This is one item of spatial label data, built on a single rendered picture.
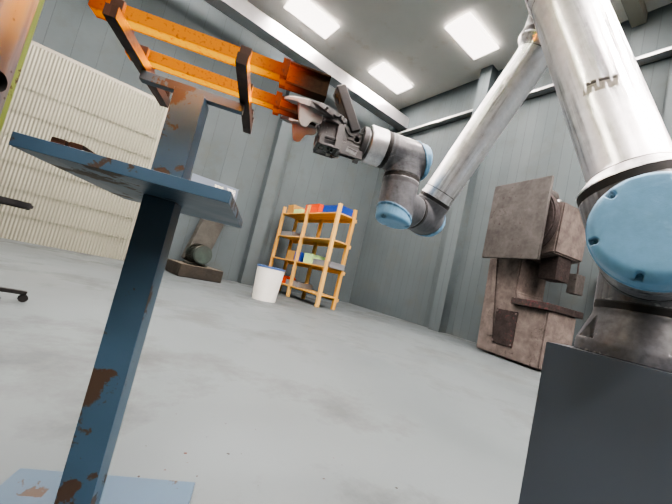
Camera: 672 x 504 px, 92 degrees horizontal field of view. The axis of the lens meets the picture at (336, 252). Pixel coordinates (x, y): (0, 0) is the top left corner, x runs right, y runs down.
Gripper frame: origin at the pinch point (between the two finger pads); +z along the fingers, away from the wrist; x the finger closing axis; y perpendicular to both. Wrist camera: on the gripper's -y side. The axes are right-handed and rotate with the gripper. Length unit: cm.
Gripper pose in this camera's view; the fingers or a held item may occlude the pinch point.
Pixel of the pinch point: (286, 106)
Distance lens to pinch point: 82.6
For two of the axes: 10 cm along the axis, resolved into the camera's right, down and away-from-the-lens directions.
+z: -9.4, -2.4, -2.4
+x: -2.5, 0.3, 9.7
